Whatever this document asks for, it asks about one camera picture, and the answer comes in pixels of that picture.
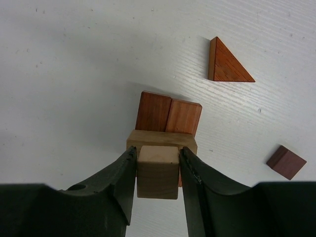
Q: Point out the red-brown rectangular block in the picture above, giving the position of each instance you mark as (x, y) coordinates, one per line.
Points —
(180, 122)
(153, 112)

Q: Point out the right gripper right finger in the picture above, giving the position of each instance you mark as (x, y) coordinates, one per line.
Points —
(218, 206)

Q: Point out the small light wood cube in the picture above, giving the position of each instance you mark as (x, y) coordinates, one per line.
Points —
(158, 172)

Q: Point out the orange triangular block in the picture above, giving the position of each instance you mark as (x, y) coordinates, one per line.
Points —
(223, 65)

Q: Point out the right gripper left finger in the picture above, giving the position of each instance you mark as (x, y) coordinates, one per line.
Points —
(99, 206)

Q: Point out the light wood rectangular block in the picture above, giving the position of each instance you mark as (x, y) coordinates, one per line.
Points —
(139, 138)

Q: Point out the small dark purple cube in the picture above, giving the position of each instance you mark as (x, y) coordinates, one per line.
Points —
(286, 163)

